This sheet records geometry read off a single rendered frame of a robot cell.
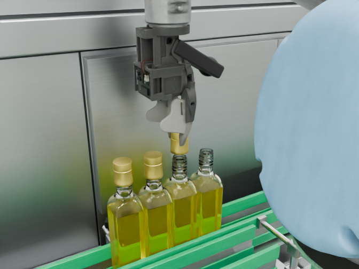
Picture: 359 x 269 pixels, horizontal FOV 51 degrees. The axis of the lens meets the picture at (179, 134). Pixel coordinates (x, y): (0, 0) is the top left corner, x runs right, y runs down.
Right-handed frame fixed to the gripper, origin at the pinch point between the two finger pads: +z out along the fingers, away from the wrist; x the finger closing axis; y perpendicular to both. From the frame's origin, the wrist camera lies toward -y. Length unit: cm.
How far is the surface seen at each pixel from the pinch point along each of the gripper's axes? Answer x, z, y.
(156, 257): 4.5, 22.4, 7.6
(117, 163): 0.8, 2.5, 12.8
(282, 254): 5.9, 34.2, -24.9
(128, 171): 1.7, 4.0, 11.2
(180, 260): 6.6, 23.3, 3.5
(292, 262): 15.3, 26.2, -17.7
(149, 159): 1.6, 2.8, 7.1
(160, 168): 2.1, 4.8, 5.3
